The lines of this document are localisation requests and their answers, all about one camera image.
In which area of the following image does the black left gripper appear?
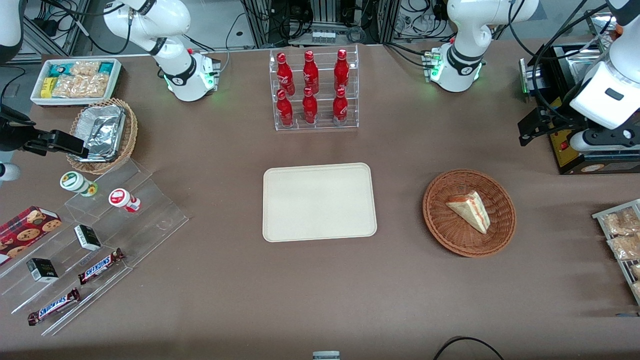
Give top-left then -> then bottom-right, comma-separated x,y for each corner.
518,107 -> 640,151

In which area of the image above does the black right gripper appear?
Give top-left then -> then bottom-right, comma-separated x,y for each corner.
0,104 -> 90,160

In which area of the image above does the triangular sandwich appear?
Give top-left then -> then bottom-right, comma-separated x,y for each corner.
445,190 -> 491,235

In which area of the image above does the silver foil tray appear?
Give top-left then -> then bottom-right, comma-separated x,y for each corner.
74,104 -> 126,162

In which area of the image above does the light oval wicker basket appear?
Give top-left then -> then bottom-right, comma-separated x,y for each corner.
66,98 -> 139,175

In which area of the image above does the brown round wicker basket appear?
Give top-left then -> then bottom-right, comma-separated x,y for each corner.
422,169 -> 517,259

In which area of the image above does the beige plastic tray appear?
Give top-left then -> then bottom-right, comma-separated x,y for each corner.
262,162 -> 378,243

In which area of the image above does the green lid yogurt cup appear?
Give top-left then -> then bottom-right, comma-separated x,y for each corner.
59,171 -> 99,198

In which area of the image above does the black food warmer machine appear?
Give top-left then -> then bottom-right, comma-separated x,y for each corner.
518,42 -> 640,176

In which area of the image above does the clear rice cracker packet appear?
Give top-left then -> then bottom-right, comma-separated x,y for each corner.
52,73 -> 109,99

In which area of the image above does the white rectangular snack bin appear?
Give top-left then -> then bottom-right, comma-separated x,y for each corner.
30,58 -> 123,108

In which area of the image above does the red lid yogurt cup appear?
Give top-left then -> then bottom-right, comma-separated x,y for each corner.
108,188 -> 142,214

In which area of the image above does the steel warmer pan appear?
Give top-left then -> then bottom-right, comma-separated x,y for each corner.
565,48 -> 612,71

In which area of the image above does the small black carton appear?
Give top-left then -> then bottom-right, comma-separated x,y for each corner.
73,224 -> 102,252
25,257 -> 60,284

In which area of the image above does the red cookie box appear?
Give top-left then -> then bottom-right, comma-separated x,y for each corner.
0,205 -> 63,266

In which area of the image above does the clear acrylic step shelf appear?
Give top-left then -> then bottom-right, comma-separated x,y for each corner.
0,159 -> 190,337

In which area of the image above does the snickers chocolate bar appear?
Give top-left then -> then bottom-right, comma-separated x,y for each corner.
77,248 -> 126,286
27,287 -> 82,327

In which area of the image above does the clear fried snack packet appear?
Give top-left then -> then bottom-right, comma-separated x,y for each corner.
607,234 -> 640,261
600,207 -> 640,236

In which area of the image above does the red cola bottle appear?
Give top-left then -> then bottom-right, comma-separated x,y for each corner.
276,89 -> 295,127
276,52 -> 296,96
302,50 -> 320,95
332,87 -> 349,126
302,86 -> 319,125
333,49 -> 350,91

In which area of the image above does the clear acrylic bottle rack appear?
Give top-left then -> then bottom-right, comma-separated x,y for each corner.
269,44 -> 360,132

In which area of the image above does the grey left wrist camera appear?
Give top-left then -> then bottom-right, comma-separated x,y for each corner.
569,131 -> 601,153

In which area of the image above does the grey wire snack tray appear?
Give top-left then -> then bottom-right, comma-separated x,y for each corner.
592,198 -> 640,306

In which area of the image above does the black floor cable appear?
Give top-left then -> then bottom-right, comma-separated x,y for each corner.
432,336 -> 506,360

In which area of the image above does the aluminium equipment frame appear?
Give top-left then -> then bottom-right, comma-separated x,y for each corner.
240,0 -> 402,47

